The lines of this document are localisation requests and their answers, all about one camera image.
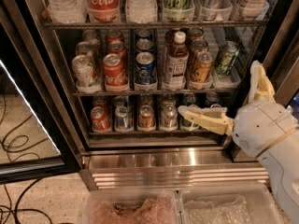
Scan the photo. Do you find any open fridge glass door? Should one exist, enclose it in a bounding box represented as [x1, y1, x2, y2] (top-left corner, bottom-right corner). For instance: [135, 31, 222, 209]
[0, 0, 82, 184]

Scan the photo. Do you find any clear water bottle middle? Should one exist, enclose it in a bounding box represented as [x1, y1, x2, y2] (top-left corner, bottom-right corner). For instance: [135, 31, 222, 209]
[125, 0, 158, 23]

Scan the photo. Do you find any middle wire shelf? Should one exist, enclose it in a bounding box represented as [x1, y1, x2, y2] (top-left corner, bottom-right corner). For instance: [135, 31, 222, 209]
[73, 88, 238, 97]

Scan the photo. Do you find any orange can bottom shelf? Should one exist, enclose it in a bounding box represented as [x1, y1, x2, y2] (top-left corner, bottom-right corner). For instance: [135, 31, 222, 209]
[138, 105, 155, 129]

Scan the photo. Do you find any blue Pepsi can front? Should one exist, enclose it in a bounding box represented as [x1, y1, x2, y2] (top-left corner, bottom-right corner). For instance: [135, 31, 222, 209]
[135, 52, 156, 85]

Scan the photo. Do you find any white green can bottom shelf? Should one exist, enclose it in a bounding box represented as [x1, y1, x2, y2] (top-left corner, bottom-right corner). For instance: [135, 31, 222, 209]
[160, 105, 178, 131]

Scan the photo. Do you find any clear water bottle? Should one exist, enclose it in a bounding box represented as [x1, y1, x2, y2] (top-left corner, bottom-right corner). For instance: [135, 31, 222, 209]
[125, 0, 158, 23]
[48, 0, 87, 24]

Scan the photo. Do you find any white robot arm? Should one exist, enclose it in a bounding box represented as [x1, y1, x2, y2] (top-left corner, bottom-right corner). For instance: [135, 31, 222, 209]
[178, 61, 299, 224]

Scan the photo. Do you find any red coca-cola can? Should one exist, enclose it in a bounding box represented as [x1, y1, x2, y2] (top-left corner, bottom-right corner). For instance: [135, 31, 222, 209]
[107, 41, 127, 60]
[103, 53, 128, 87]

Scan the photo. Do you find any red Coca-Cola can front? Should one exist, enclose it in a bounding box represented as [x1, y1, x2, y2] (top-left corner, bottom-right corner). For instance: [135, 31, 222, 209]
[103, 53, 128, 87]

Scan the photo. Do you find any orange can shelf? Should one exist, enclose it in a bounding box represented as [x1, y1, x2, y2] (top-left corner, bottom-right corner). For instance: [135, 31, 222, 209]
[189, 39, 208, 63]
[138, 105, 155, 129]
[190, 51, 214, 83]

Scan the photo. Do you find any top wire shelf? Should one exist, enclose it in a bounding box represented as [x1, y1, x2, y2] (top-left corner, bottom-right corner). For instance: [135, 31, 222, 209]
[44, 20, 269, 30]

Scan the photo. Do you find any plastic bin with pink wrap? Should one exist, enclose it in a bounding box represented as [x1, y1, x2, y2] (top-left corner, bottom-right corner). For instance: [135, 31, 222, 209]
[80, 189, 181, 224]

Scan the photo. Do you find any steel fridge bottom grille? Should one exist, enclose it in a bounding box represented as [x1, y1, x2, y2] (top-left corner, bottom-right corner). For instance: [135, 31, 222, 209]
[79, 147, 270, 190]

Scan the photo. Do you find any tea bottle white cap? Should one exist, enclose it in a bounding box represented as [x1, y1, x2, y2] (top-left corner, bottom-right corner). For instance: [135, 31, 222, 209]
[164, 31, 189, 86]

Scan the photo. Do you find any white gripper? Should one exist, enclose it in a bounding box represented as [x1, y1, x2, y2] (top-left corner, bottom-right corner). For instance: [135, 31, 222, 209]
[178, 61, 298, 158]

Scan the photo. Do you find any orange can front middle shelf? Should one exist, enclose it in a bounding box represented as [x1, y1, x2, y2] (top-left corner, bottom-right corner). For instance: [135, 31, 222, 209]
[190, 51, 214, 83]

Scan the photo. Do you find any wire shelf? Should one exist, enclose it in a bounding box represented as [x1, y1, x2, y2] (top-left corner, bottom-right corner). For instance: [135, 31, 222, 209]
[73, 88, 238, 97]
[44, 20, 269, 30]

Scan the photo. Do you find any clear water bottle left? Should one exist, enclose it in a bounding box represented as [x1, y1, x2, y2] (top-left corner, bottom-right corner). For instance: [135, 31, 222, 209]
[48, 0, 87, 24]

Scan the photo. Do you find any green can middle shelf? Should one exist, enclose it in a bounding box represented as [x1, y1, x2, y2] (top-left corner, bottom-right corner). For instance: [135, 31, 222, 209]
[215, 41, 239, 77]

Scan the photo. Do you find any black floor cable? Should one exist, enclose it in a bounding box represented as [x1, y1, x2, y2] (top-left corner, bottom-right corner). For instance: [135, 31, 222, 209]
[0, 91, 54, 224]

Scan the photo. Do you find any plastic bin with clear wrap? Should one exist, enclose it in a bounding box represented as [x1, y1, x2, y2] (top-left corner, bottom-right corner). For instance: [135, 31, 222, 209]
[178, 181, 284, 224]

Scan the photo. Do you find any white can front middle shelf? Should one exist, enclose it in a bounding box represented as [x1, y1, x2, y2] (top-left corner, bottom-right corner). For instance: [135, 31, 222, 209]
[72, 55, 99, 88]

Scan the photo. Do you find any red can bottom shelf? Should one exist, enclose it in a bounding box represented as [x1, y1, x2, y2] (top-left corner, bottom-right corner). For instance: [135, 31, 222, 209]
[91, 106, 110, 132]

